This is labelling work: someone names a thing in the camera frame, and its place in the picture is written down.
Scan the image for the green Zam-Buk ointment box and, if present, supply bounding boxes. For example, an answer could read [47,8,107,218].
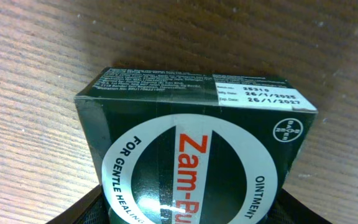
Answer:
[74,67,318,223]

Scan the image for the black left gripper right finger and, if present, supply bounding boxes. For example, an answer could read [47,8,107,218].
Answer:
[267,189,332,224]

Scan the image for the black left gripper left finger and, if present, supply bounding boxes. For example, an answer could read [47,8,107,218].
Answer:
[47,185,109,224]

